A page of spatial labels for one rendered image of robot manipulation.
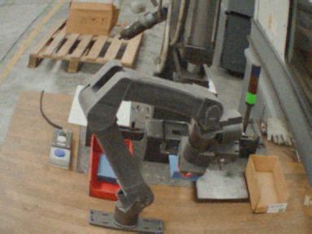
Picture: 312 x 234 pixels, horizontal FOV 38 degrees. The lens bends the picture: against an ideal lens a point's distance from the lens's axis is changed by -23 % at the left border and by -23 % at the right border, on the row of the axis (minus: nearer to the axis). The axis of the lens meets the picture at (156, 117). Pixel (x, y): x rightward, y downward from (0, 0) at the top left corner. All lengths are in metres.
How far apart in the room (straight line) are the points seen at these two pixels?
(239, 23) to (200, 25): 3.21
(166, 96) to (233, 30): 3.59
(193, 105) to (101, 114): 0.20
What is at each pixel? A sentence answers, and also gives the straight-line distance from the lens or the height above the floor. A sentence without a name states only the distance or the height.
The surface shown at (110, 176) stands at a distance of 1.49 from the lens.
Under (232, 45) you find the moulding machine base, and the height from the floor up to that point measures 0.34.
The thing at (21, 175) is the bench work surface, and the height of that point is 0.90.
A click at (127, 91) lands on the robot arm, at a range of 1.10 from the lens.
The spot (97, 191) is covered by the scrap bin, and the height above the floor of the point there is 0.93.
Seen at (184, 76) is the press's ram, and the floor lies 1.18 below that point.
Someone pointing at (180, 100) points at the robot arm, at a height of 1.27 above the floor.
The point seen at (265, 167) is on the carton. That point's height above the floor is 0.92.
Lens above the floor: 1.76
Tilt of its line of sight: 27 degrees down
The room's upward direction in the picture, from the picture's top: 10 degrees clockwise
